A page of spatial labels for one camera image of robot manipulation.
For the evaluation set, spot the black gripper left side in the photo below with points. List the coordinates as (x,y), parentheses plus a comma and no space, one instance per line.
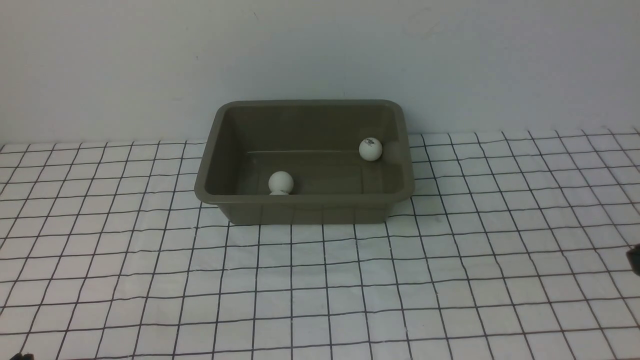
(22,356)

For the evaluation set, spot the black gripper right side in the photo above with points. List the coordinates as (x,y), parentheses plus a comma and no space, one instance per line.
(633,258)

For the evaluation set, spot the white ping-pong ball with logo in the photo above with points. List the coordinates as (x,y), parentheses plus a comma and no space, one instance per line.
(370,149)

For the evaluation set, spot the white ping-pong ball front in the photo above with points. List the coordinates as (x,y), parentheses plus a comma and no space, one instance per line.
(281,183)

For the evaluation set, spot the white black-grid tablecloth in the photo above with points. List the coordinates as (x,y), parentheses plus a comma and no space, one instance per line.
(513,247)

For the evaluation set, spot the olive green plastic bin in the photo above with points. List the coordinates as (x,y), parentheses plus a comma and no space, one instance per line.
(317,142)

